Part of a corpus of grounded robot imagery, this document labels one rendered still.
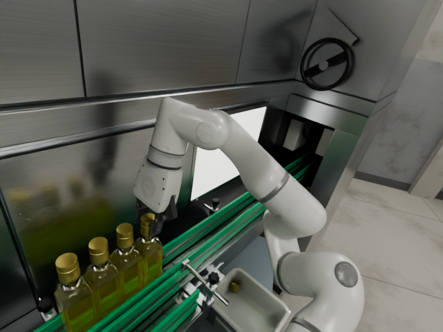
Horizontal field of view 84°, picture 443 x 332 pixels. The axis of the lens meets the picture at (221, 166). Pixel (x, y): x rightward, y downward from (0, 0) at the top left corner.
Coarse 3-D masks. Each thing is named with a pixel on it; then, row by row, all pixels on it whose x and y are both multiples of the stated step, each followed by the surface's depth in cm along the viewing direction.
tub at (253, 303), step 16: (240, 272) 86; (224, 288) 83; (240, 288) 88; (256, 288) 83; (224, 304) 82; (240, 304) 83; (256, 304) 84; (272, 304) 80; (240, 320) 78; (256, 320) 79; (272, 320) 80
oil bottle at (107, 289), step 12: (84, 276) 52; (96, 276) 50; (108, 276) 51; (96, 288) 50; (108, 288) 52; (120, 288) 56; (96, 300) 52; (108, 300) 54; (120, 300) 58; (108, 312) 56
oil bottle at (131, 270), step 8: (112, 256) 55; (120, 256) 55; (128, 256) 55; (136, 256) 56; (120, 264) 54; (128, 264) 55; (136, 264) 57; (120, 272) 54; (128, 272) 56; (136, 272) 58; (128, 280) 57; (136, 280) 60; (128, 288) 58; (136, 288) 61; (128, 296) 60
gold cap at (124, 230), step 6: (120, 228) 52; (126, 228) 52; (132, 228) 53; (120, 234) 51; (126, 234) 51; (132, 234) 53; (120, 240) 52; (126, 240) 52; (132, 240) 54; (120, 246) 53; (126, 246) 53
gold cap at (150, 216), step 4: (144, 216) 56; (148, 216) 57; (152, 216) 57; (144, 220) 55; (148, 220) 56; (152, 220) 56; (144, 224) 55; (148, 224) 55; (144, 228) 56; (148, 228) 56; (140, 232) 57; (144, 232) 56
